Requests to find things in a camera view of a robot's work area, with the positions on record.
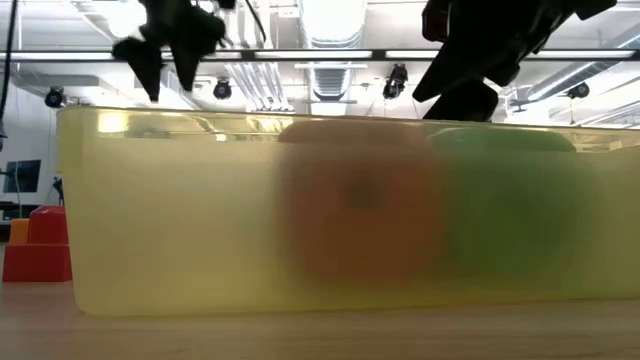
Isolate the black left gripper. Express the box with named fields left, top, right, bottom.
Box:
left=112, top=0, right=236, bottom=104

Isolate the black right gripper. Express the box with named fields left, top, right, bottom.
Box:
left=412, top=0, right=551, bottom=123

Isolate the green foam die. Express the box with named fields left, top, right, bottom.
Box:
left=429, top=127, right=596, bottom=281

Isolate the yellow translucent plastic bin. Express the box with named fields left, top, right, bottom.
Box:
left=56, top=106, right=640, bottom=318

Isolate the pink foam die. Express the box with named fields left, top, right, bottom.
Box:
left=274, top=119, right=444, bottom=284

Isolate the large orange toy block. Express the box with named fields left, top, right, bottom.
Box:
left=9, top=218, right=31, bottom=246

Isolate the black double ceiling spotlight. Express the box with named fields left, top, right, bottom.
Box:
left=381, top=63, right=410, bottom=101

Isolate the long silver ceiling pipe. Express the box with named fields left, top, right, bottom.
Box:
left=524, top=22, right=640, bottom=104

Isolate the black linear ceiling light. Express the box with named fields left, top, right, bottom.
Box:
left=0, top=48, right=640, bottom=63

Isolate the dark bent background stand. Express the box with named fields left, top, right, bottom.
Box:
left=51, top=176, right=66, bottom=207

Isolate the dark background monitor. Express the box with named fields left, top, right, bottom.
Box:
left=3, top=159, right=42, bottom=194

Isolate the red toy brick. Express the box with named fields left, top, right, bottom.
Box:
left=2, top=205, right=73, bottom=284

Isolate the silver round ventilation duct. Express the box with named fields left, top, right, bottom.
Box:
left=298, top=0, right=370, bottom=104

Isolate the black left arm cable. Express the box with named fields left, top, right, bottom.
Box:
left=0, top=0, right=267, bottom=151

